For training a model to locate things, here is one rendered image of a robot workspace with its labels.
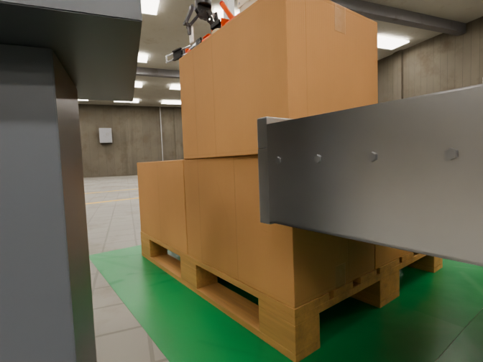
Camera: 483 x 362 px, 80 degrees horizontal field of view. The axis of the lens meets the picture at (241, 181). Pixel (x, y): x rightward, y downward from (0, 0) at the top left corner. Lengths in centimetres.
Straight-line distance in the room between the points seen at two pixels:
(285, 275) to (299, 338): 17
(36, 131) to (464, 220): 58
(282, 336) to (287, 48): 74
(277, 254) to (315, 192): 36
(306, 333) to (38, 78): 81
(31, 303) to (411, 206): 57
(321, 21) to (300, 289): 70
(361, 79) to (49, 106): 80
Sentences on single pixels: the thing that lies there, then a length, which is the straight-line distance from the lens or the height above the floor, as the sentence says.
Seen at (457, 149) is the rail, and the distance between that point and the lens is 40.
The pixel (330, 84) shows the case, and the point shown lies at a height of 72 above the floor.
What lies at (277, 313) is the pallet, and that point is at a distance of 87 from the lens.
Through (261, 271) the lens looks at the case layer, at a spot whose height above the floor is 21.
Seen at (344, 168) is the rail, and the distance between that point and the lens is 45.
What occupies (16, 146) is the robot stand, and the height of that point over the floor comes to 56.
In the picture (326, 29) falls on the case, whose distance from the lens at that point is 89.
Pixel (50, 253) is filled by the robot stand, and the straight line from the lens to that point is 56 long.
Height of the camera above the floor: 52
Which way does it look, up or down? 4 degrees down
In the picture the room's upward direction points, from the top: 2 degrees counter-clockwise
